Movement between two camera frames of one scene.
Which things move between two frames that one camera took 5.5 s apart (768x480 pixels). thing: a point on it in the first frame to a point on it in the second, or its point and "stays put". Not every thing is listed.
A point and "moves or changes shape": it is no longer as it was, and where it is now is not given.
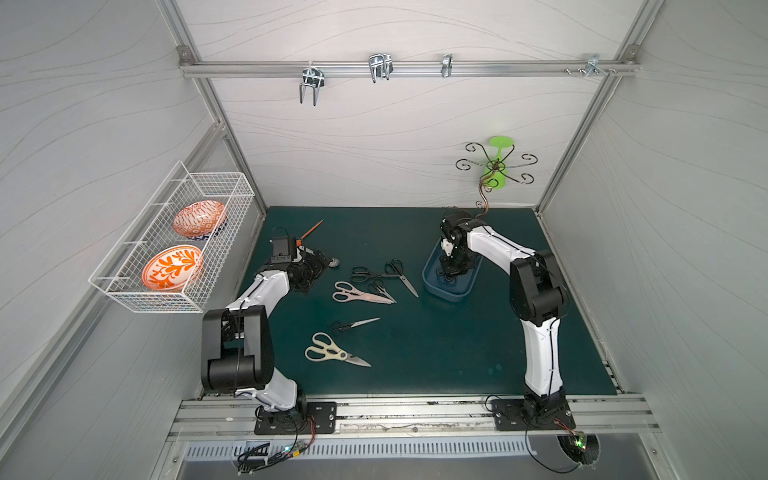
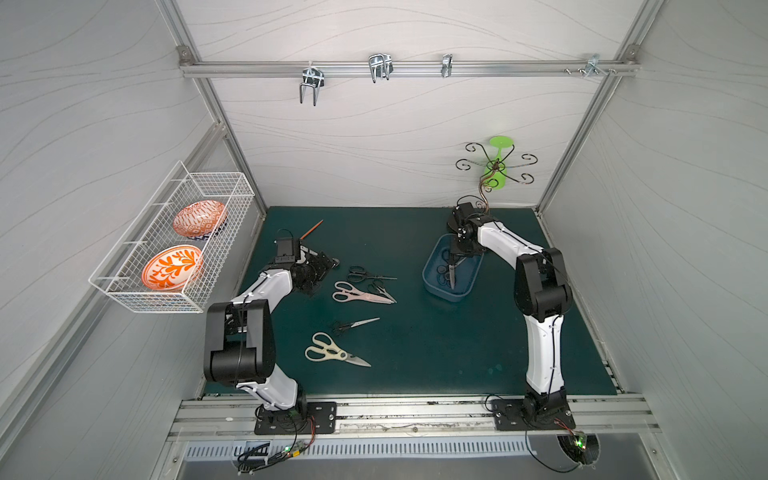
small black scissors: (377, 286) stays put
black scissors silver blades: (394, 269) moves or changes shape
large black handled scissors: (362, 274) stays put
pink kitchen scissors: (346, 291) stays put
